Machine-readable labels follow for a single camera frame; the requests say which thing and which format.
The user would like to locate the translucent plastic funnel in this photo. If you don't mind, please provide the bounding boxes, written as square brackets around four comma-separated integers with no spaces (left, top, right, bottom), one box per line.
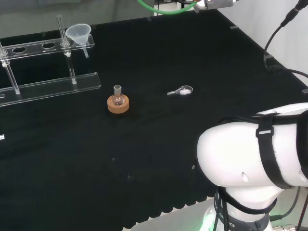
[65,23,92,59]

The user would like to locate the black cable with plug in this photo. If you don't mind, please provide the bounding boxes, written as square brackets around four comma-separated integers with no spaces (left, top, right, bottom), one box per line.
[269,187,302,221]

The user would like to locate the black bench cloth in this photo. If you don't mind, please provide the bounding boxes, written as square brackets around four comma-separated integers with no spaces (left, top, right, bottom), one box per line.
[0,9,308,230]

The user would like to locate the cork ring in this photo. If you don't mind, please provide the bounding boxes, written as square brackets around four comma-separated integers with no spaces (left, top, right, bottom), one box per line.
[107,94,130,114]

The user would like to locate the green cable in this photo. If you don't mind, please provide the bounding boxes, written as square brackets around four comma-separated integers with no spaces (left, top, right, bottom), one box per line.
[137,0,198,15]

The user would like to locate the clear acrylic funnel stand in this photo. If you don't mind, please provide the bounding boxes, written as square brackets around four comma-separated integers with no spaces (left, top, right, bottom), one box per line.
[0,14,102,107]

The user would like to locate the small round-bottom glass flask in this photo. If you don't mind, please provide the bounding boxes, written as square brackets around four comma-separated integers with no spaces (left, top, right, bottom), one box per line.
[113,84,125,106]

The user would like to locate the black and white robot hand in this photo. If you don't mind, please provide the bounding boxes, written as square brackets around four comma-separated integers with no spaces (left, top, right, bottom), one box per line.
[193,0,236,11]

